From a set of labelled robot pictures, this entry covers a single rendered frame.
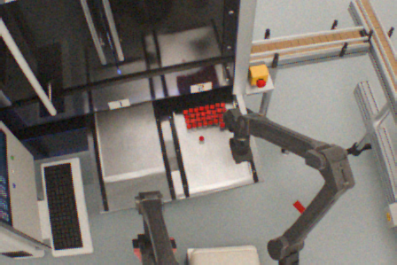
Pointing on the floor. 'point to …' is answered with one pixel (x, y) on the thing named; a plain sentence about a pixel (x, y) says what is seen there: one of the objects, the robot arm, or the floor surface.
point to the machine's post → (245, 27)
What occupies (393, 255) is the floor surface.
